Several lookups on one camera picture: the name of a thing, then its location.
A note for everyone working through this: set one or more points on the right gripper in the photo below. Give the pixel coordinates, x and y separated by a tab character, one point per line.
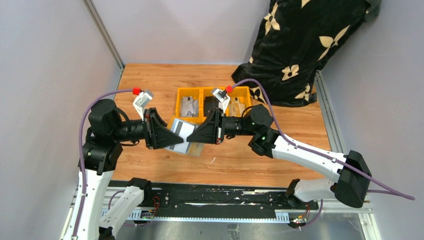
206	132

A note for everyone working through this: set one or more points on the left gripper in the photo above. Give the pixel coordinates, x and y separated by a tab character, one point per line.
156	131

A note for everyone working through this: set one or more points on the silver credit card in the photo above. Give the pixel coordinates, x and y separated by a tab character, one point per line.
183	129

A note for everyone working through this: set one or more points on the yellow leather card holder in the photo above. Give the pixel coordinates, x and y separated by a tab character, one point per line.
196	148

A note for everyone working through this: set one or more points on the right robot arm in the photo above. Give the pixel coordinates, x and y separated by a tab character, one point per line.
346	176

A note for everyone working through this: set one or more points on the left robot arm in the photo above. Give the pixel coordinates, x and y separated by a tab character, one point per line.
109	128

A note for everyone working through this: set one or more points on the black cards in bin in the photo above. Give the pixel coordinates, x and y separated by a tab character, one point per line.
209	103

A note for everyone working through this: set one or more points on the silver cards in bin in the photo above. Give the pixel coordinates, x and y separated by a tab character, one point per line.
189	107

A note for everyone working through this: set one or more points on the middle yellow bin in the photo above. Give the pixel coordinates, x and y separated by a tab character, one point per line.
206	93

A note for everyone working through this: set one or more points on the yellow bin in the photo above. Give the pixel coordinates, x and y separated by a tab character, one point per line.
206	93
195	92
243	93

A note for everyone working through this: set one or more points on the left yellow bin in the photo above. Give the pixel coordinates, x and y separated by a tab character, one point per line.
195	92

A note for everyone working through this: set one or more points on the right yellow bin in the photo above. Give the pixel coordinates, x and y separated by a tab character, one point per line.
243	93

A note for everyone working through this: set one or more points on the black floral blanket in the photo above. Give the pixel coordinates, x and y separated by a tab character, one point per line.
295	40

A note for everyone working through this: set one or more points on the aluminium frame post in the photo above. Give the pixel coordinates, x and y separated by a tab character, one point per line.
97	20

